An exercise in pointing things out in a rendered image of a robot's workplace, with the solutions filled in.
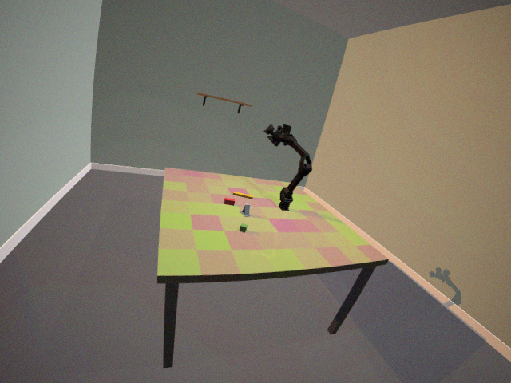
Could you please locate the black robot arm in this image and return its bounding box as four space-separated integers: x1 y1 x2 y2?
276 124 312 211

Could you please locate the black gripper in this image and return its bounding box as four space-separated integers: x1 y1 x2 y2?
264 125 281 147

